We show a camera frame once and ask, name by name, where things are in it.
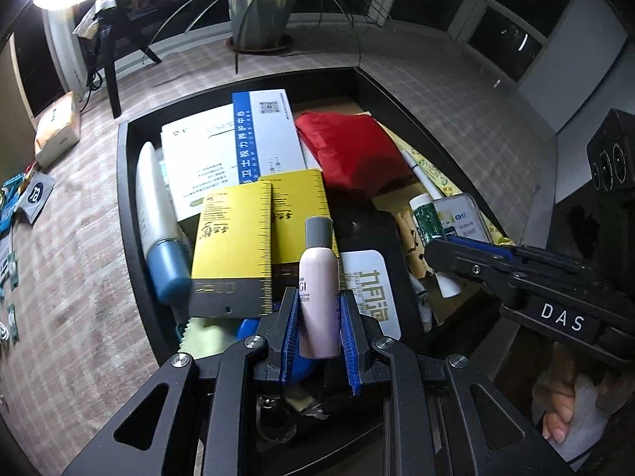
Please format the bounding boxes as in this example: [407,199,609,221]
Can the grey T3 sachet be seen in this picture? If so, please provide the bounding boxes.
[17,172,56,225]

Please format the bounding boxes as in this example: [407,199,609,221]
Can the cardboard parcel box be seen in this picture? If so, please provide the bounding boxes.
[35,91,81,170]

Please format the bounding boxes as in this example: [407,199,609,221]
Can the red cloth bag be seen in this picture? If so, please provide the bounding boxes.
[295,112,411,199]

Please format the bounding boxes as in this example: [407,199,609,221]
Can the pink bottle grey cap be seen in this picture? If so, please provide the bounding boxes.
[299,216,340,360]

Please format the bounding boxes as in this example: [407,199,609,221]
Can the person's right hand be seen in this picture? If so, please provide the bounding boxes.
[532,343,632,468]

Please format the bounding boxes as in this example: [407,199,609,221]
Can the black tray bin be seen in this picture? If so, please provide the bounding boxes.
[116,65,512,462]

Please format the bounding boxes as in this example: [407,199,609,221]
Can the green Mentholatum lip balm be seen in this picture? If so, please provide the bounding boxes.
[409,193,464,300]

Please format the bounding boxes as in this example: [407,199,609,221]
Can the potted plant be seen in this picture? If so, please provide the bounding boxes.
[151,0,391,56]

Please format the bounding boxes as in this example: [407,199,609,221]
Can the black table stand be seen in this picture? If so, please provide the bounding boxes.
[73,0,164,121]

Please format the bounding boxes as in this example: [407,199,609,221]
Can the white tube blue cap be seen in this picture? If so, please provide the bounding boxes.
[136,142,192,306]

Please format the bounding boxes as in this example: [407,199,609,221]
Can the white paper booklet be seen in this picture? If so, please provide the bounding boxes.
[160,104,239,221]

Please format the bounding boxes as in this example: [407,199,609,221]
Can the white blue long box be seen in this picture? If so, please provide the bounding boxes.
[233,89,306,184]

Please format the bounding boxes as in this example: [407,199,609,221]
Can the white card tin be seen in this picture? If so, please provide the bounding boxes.
[341,250,402,340]

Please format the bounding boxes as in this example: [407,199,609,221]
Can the yellow black box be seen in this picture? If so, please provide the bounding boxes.
[189,180,272,319]
[260,169,331,299]

